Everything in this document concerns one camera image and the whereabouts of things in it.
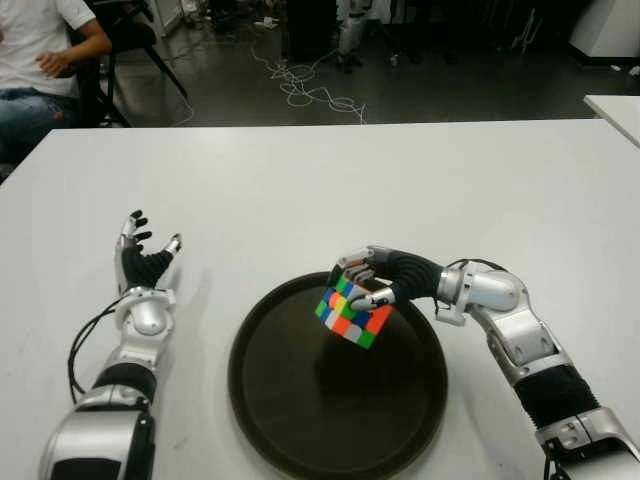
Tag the grey folding metal stand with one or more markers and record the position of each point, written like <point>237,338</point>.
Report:
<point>525,30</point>

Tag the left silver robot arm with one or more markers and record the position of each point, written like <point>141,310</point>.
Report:
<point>147,320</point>

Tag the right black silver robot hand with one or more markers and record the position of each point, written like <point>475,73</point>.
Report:
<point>410,277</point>

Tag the black cabinet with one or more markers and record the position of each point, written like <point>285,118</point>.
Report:
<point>310,25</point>

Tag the person in white shirt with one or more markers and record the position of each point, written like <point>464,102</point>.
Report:
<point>30,35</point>

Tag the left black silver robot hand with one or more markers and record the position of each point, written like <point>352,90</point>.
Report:
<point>140,265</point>

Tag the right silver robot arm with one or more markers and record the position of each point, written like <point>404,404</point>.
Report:
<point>495,290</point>

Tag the white pedestal cabinet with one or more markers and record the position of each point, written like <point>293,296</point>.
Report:
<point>605,25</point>

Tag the multicoloured Rubik's cube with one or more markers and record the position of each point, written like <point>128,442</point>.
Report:
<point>345,325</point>

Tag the white power strip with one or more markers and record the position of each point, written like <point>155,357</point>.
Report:
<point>266,21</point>

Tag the white glass display cabinet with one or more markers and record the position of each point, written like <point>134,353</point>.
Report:
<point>167,15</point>

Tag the black chair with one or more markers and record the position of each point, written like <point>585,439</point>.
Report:
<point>130,35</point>

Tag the white side table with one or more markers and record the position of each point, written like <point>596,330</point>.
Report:
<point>617,112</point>

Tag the dark brown round plate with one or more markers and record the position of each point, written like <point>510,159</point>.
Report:
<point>350,425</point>

